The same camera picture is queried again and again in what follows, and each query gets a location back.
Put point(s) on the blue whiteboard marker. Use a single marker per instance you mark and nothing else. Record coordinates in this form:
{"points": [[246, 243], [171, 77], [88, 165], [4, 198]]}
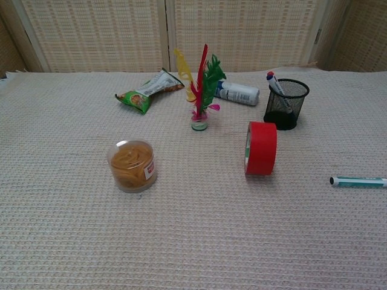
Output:
{"points": [[279, 90]]}

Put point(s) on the colourful feather shuttlecock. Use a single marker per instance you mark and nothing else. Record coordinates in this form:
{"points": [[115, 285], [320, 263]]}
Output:
{"points": [[201, 87]]}

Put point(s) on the clear tub of rubber bands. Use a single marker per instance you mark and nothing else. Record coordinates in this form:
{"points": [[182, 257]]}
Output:
{"points": [[132, 165]]}

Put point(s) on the beige woven tablecloth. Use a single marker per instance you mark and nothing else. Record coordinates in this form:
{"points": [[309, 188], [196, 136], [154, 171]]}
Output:
{"points": [[181, 211]]}

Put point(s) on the black mesh pen holder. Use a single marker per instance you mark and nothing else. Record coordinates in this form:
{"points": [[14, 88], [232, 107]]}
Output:
{"points": [[287, 105]]}

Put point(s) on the green snack bag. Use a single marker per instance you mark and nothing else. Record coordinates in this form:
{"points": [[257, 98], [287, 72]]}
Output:
{"points": [[149, 90]]}

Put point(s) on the white blue-capped bottle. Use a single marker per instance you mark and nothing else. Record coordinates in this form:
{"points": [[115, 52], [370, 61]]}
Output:
{"points": [[239, 92]]}

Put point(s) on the green whiteboard marker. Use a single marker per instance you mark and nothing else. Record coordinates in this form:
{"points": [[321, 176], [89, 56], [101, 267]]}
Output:
{"points": [[356, 182]]}

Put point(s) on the woven folding screen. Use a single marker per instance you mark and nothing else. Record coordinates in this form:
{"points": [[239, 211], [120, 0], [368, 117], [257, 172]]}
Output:
{"points": [[121, 33]]}

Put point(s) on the red tape roll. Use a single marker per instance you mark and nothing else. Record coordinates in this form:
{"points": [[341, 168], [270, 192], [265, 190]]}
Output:
{"points": [[262, 148]]}

